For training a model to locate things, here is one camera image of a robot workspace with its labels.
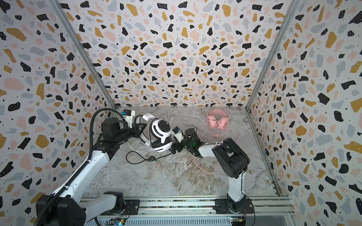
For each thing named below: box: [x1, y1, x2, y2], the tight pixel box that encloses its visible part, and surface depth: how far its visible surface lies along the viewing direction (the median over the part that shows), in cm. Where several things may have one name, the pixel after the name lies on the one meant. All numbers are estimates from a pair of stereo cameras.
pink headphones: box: [206, 108, 230, 130], surface depth 105 cm
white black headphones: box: [134, 114, 173, 153], surface depth 65 cm
